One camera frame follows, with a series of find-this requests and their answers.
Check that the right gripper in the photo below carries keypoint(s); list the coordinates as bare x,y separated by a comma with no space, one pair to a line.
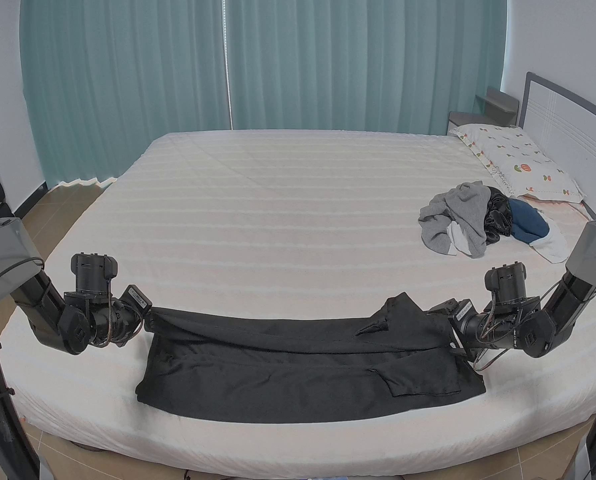
465,325

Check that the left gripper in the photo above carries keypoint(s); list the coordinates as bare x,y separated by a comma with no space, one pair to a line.
135,315

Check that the black garment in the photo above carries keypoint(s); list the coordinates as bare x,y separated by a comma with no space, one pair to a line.
303,363

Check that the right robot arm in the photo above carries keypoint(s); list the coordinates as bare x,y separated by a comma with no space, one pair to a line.
573,293

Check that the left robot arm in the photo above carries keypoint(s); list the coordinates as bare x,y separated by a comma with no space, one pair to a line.
42,303

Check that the pile of clothes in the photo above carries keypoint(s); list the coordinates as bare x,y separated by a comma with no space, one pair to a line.
465,213

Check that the bed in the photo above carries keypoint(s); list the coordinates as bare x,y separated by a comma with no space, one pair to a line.
278,208

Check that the white printed pillow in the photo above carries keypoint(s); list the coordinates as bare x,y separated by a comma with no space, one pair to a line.
518,160

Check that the grey bedside table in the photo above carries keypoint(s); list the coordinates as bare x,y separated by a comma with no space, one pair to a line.
498,105

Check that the blue-green curtain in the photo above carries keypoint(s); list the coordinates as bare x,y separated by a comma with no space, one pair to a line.
127,68
368,48

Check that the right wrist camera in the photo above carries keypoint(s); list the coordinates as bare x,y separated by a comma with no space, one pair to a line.
507,280

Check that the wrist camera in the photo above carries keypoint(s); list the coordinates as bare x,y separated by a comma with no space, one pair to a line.
93,270
507,280

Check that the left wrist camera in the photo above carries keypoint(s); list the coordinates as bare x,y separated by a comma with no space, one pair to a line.
93,270

